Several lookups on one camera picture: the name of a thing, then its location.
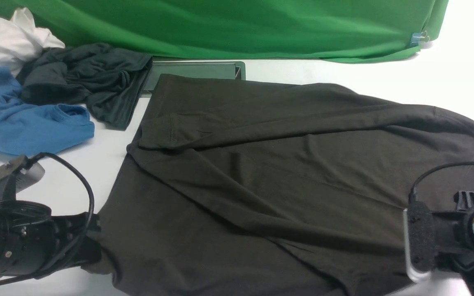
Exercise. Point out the dark teal crumpled garment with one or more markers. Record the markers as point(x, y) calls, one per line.
point(107, 79)

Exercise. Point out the blue binder clip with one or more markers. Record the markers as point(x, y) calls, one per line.
point(419, 38)

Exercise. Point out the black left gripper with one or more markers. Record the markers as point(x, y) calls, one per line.
point(31, 239)

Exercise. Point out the green backdrop cloth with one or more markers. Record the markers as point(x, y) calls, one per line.
point(348, 31)

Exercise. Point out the white crumpled garment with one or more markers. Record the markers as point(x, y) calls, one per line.
point(22, 41)

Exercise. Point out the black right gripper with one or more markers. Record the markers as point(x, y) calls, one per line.
point(454, 230)

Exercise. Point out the blue crumpled garment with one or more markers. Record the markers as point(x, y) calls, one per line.
point(27, 129)

